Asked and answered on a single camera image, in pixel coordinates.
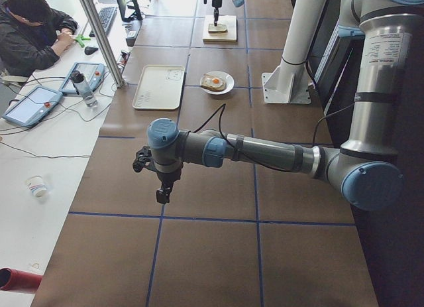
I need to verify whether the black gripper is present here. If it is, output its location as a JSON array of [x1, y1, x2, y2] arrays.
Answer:
[[212, 0, 223, 26], [156, 168, 182, 204]]

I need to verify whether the brown bread slice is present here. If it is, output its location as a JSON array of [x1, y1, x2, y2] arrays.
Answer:
[[207, 23, 228, 34]]

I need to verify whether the white round plate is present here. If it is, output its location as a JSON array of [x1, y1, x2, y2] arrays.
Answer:
[[199, 71, 235, 95]]

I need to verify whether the wooden cutting board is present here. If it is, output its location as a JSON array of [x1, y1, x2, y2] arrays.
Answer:
[[202, 15, 237, 42]]

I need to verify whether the fried egg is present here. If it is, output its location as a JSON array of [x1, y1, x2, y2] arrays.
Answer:
[[202, 74, 225, 88]]

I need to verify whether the cream bear serving tray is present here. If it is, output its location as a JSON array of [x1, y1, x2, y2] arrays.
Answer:
[[132, 64, 185, 111]]

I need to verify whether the black monitor stand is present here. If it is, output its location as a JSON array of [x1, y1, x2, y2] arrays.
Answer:
[[116, 0, 142, 23]]

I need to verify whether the black keyboard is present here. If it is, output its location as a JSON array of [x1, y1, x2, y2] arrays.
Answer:
[[98, 6, 117, 36]]

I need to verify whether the paper cup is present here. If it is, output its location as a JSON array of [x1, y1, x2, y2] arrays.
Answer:
[[25, 176, 47, 198]]

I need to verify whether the black computer mouse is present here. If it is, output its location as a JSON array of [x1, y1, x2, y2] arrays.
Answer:
[[84, 46, 99, 55]]

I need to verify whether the clear water bottle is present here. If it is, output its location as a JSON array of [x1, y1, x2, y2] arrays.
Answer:
[[70, 70, 97, 107]]

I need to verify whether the far blue teach pendant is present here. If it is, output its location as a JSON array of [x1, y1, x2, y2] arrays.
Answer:
[[58, 62, 105, 97]]

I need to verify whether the blue teach pendant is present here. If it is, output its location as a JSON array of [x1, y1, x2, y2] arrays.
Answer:
[[58, 62, 105, 97], [2, 86, 62, 127]]

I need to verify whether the green object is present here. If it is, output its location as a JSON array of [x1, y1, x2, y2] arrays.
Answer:
[[74, 34, 91, 48]]

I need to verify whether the near blue teach pendant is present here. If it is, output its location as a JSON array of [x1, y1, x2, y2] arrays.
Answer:
[[2, 86, 62, 127]]

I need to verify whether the red cylinder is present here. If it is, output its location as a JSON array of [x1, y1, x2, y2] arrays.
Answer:
[[1, 268, 43, 294]]

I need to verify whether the seated person in black jacket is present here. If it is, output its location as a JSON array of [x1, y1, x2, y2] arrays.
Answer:
[[1, 0, 78, 78]]

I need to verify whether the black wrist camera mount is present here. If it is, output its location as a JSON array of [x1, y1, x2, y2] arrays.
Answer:
[[132, 146, 157, 173]]

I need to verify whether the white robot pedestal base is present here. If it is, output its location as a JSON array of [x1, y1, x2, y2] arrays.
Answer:
[[262, 0, 327, 104]]

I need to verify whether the aluminium frame post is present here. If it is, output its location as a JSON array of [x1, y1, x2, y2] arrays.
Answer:
[[79, 0, 125, 88]]

